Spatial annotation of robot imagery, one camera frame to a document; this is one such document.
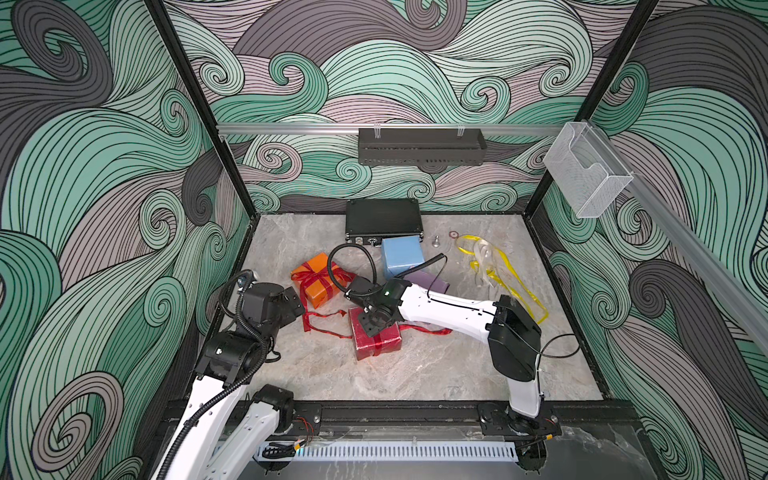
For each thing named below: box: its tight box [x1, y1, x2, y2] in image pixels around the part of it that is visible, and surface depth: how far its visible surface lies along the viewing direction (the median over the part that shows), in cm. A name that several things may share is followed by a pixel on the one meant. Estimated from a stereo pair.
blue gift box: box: [382, 235, 425, 279], surface depth 105 cm
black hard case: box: [345, 198, 424, 245], surface depth 117 cm
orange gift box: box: [291, 253, 345, 309], surface depth 93 cm
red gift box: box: [348, 307, 402, 361], surface depth 81 cm
